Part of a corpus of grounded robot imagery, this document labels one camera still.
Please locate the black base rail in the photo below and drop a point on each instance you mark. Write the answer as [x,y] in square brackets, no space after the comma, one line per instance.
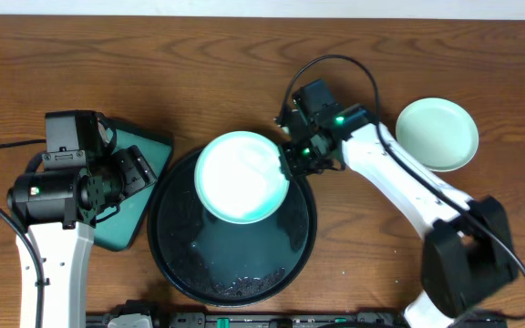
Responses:
[137,314]

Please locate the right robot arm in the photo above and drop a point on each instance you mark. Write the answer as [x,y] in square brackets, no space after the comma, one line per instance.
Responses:
[467,252]

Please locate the teal plate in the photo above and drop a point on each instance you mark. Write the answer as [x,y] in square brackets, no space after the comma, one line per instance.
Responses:
[439,133]
[238,177]

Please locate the rectangular black water tray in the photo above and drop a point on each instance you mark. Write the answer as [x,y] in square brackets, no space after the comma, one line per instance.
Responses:
[117,230]

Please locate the round black serving tray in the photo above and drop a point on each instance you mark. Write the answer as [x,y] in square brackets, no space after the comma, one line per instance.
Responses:
[223,264]

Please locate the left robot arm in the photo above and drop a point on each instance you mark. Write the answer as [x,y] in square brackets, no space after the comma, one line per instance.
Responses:
[84,197]

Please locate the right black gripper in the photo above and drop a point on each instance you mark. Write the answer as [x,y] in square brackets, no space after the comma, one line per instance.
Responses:
[295,160]

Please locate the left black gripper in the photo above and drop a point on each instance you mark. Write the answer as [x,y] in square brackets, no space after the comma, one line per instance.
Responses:
[135,170]

